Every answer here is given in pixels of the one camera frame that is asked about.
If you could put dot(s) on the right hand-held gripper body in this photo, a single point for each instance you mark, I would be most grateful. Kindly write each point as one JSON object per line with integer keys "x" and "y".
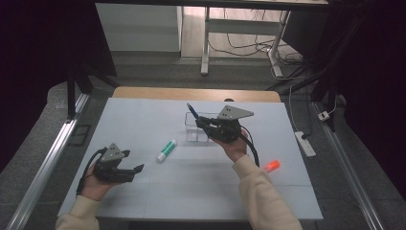
{"x": 226, "y": 127}

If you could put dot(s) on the white table sheet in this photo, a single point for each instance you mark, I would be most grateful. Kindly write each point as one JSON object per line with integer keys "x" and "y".
{"x": 178, "y": 198}

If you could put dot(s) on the small white adapter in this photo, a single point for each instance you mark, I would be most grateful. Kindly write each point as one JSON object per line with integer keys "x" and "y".
{"x": 323, "y": 116}

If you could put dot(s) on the white power strip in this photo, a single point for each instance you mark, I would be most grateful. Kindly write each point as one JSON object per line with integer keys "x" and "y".
{"x": 304, "y": 143}

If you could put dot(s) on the aluminium rail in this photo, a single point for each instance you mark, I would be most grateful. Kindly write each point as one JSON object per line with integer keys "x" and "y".
{"x": 348, "y": 172}
{"x": 48, "y": 166}

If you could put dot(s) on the person's left hand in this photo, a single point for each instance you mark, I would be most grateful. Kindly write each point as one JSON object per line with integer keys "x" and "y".
{"x": 92, "y": 190}

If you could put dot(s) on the white desk frame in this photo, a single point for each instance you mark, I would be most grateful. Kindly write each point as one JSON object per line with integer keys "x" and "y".
{"x": 242, "y": 27}

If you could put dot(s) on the person's right hand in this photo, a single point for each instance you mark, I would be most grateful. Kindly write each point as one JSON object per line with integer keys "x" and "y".
{"x": 234, "y": 150}

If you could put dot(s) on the black metal stand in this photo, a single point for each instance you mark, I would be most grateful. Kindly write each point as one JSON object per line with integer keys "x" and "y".
{"x": 71, "y": 96}
{"x": 332, "y": 89}

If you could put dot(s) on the green and white glue stick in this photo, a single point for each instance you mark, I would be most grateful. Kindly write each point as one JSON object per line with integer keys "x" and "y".
{"x": 167, "y": 148}

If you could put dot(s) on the clear plastic pen holder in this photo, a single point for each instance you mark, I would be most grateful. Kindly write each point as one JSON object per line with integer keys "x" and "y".
{"x": 193, "y": 134}

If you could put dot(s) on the blue pen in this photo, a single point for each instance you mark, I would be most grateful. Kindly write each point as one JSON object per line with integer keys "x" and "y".
{"x": 192, "y": 110}

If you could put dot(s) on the orange highlighter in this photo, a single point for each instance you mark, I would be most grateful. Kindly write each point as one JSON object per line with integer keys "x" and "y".
{"x": 272, "y": 165}

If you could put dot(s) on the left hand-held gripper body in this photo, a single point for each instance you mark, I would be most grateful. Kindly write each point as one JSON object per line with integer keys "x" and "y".
{"x": 111, "y": 171}

